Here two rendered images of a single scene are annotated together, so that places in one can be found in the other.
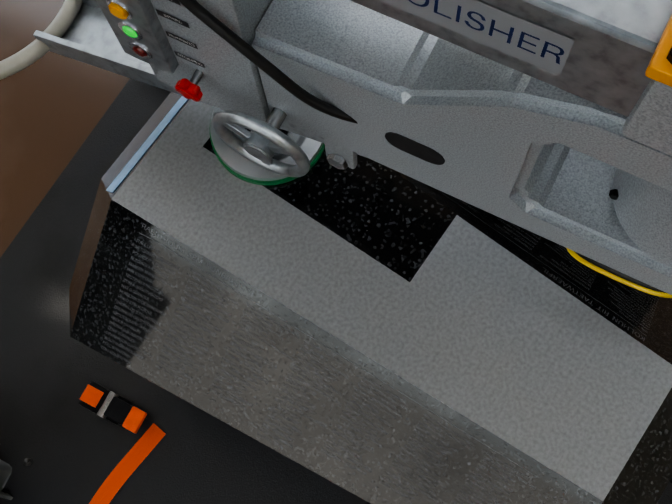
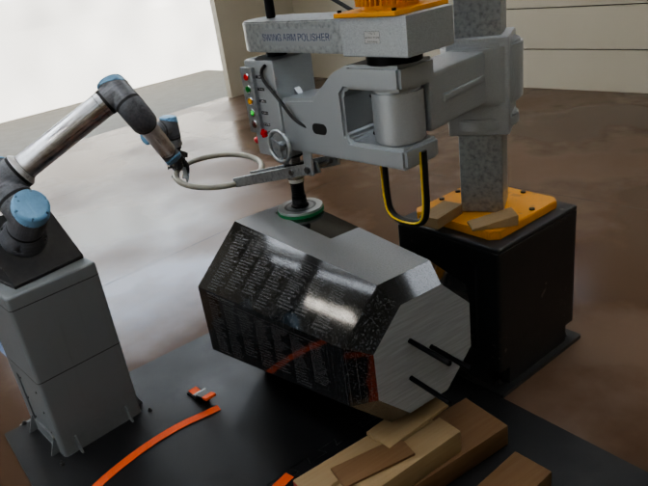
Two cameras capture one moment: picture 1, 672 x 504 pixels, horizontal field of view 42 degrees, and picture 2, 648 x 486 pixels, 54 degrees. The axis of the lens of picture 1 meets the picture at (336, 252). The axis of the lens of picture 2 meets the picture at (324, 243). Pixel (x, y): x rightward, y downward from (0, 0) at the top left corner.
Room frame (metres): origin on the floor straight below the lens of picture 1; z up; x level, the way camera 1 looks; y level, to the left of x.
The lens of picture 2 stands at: (-1.99, -0.68, 1.95)
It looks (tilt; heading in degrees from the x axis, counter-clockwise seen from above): 24 degrees down; 14
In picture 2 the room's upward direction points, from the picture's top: 8 degrees counter-clockwise
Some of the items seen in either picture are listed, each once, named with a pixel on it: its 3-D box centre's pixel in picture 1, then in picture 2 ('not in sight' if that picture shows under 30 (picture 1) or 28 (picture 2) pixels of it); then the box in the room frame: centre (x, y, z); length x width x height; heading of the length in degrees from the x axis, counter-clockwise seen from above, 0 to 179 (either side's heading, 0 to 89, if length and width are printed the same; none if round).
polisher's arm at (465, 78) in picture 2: not in sight; (459, 80); (0.71, -0.67, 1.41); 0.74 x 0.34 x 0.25; 151
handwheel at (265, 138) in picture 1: (273, 123); (285, 144); (0.54, 0.06, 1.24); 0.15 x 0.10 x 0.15; 54
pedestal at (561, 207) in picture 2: not in sight; (487, 280); (0.89, -0.76, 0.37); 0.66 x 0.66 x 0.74; 50
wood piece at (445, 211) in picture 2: not in sight; (441, 214); (0.73, -0.56, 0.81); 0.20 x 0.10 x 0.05; 148
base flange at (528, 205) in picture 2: not in sight; (485, 207); (0.89, -0.76, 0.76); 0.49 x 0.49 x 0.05; 50
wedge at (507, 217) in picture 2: not in sight; (492, 219); (0.65, -0.79, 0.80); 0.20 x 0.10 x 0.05; 103
